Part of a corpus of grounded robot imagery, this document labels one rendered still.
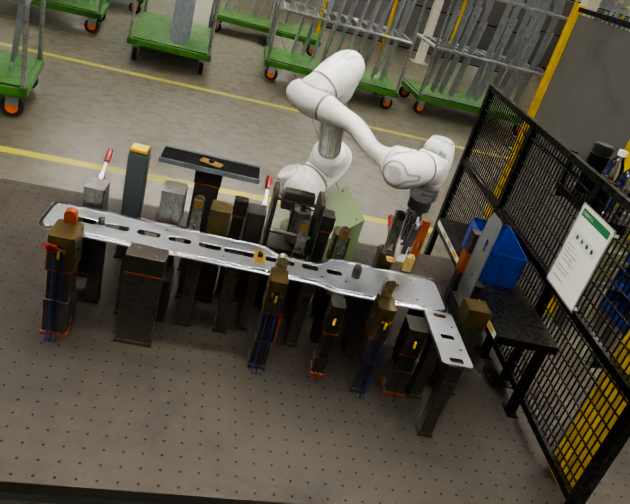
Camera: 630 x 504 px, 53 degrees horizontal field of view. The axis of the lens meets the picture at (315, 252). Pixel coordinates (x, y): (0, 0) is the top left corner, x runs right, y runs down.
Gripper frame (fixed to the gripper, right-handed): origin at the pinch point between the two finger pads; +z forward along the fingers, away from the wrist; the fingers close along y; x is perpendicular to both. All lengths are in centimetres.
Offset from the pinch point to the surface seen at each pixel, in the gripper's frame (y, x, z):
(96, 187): -13, -105, 7
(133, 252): 19, -86, 10
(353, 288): 8.6, -14.2, 13.3
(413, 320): 17.9, 6.2, 15.3
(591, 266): 19, 54, -18
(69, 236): 23, -104, 7
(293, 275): 8.1, -35.0, 13.3
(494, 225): 1.8, 26.6, -17.5
